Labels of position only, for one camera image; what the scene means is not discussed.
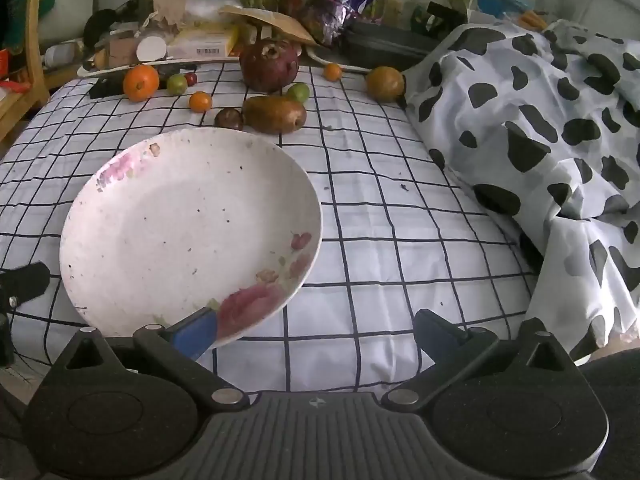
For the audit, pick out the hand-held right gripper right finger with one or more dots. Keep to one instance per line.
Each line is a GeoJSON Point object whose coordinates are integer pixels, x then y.
{"type": "Point", "coordinates": [434, 334]}

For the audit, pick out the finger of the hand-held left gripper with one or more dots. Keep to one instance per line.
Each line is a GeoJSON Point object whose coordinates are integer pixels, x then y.
{"type": "Point", "coordinates": [27, 280]}

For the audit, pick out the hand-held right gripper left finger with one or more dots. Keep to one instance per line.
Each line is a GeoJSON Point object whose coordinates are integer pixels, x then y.
{"type": "Point", "coordinates": [196, 334]}

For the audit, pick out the white floral plate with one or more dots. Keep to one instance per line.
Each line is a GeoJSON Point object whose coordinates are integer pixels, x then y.
{"type": "Point", "coordinates": [190, 230]}

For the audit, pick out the dark passion fruit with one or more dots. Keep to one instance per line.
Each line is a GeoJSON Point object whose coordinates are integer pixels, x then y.
{"type": "Point", "coordinates": [229, 119]}

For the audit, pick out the large orange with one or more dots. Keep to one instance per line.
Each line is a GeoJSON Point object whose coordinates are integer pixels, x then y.
{"type": "Point", "coordinates": [141, 82]}

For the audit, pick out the small orange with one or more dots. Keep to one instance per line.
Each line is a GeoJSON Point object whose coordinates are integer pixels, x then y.
{"type": "Point", "coordinates": [200, 101]}
{"type": "Point", "coordinates": [333, 71]}

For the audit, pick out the brown oblong fruit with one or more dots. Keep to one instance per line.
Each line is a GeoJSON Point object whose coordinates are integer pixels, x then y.
{"type": "Point", "coordinates": [274, 114]}

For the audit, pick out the small green fruit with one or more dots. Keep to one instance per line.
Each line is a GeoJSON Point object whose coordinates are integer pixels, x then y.
{"type": "Point", "coordinates": [176, 84]}
{"type": "Point", "coordinates": [300, 91]}

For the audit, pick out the checked white bed sheet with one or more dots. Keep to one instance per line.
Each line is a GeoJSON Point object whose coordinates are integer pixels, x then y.
{"type": "Point", "coordinates": [390, 240]}

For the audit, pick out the cow print blanket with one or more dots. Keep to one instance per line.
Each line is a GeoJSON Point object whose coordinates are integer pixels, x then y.
{"type": "Point", "coordinates": [540, 150]}

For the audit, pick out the wooden shelf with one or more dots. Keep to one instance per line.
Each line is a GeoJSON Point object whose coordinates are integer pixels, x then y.
{"type": "Point", "coordinates": [31, 35]}

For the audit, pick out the small cardboard box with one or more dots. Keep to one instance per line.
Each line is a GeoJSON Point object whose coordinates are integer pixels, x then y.
{"type": "Point", "coordinates": [122, 49]}

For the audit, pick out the brownish green round fruit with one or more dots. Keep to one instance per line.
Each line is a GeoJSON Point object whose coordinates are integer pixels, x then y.
{"type": "Point", "coordinates": [385, 83]}

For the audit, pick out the small red fruit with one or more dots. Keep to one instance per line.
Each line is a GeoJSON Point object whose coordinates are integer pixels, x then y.
{"type": "Point", "coordinates": [190, 78]}

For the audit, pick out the white tray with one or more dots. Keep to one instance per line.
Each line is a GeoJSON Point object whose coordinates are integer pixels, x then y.
{"type": "Point", "coordinates": [165, 64]}

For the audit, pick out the white round jar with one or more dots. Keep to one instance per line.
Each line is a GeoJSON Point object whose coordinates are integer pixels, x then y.
{"type": "Point", "coordinates": [151, 50]}

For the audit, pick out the black round object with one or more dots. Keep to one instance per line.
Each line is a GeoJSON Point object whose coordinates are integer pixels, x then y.
{"type": "Point", "coordinates": [102, 22]}

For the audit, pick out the dark red pomegranate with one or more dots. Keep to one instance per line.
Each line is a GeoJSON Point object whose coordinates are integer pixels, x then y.
{"type": "Point", "coordinates": [269, 66]}

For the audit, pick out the black zip case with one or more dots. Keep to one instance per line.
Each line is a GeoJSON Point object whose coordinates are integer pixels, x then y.
{"type": "Point", "coordinates": [390, 46]}

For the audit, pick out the pale yellow box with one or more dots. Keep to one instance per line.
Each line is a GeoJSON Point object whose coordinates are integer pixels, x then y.
{"type": "Point", "coordinates": [205, 42]}

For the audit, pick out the brown paper bag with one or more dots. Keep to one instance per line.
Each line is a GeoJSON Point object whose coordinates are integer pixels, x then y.
{"type": "Point", "coordinates": [168, 0]}

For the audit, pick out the flat brown cardboard piece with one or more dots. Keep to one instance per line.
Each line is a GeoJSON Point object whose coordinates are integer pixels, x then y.
{"type": "Point", "coordinates": [272, 22]}

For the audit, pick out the orange carrots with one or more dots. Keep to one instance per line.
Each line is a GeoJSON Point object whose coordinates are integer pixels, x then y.
{"type": "Point", "coordinates": [532, 19]}

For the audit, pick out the white plastic bag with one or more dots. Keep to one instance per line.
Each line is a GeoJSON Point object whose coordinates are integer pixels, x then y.
{"type": "Point", "coordinates": [212, 2]}

